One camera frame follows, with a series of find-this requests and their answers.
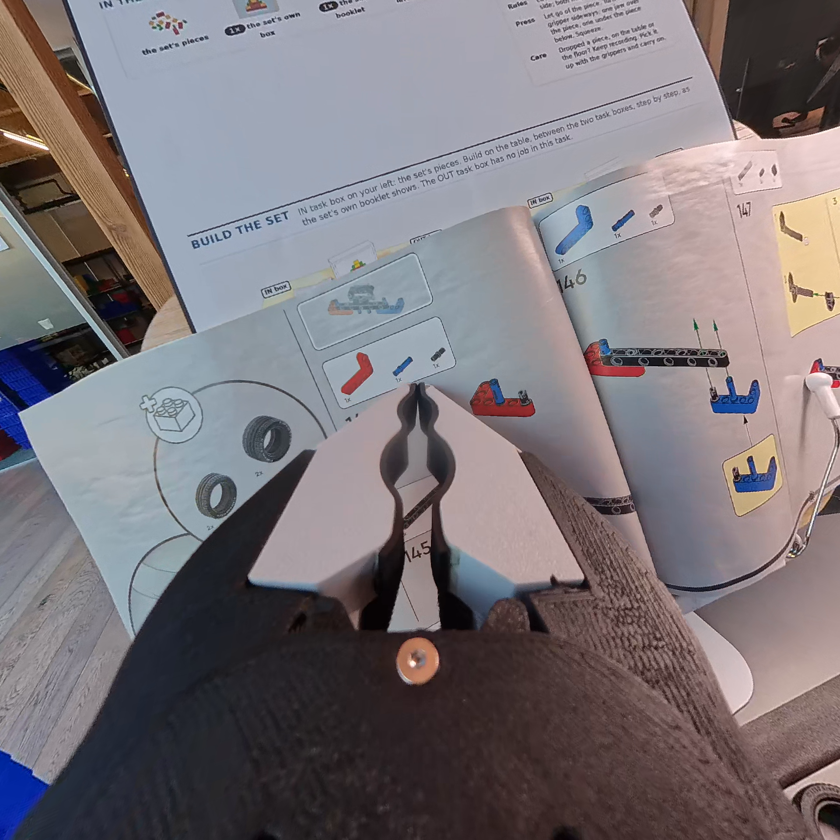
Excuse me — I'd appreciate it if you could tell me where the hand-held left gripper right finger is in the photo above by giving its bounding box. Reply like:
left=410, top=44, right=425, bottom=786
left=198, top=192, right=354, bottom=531
left=419, top=383, right=586, bottom=631

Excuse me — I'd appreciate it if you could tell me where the wooden post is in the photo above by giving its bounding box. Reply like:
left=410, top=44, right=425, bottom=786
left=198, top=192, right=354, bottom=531
left=0, top=0, right=177, bottom=312

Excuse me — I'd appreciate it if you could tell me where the shelf with coloured bins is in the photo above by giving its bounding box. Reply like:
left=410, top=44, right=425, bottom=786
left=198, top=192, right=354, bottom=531
left=62, top=252, right=158, bottom=352

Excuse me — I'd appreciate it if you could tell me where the white book stand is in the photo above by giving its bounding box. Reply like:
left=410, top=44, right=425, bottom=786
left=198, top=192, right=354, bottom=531
left=686, top=371, right=840, bottom=723

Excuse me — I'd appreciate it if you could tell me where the white task instruction board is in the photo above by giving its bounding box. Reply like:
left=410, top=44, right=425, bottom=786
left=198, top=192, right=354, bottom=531
left=62, top=0, right=736, bottom=332

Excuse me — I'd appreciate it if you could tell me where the blue plastic bin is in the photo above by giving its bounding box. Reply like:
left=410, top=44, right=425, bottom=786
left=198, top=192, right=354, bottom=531
left=0, top=751, right=50, bottom=829

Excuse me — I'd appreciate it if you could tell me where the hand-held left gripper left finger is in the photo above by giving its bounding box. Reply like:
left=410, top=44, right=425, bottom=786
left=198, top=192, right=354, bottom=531
left=247, top=384, right=419, bottom=632

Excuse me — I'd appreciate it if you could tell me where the lego instruction booklet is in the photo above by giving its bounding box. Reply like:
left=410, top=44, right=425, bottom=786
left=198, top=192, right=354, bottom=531
left=20, top=128, right=840, bottom=641

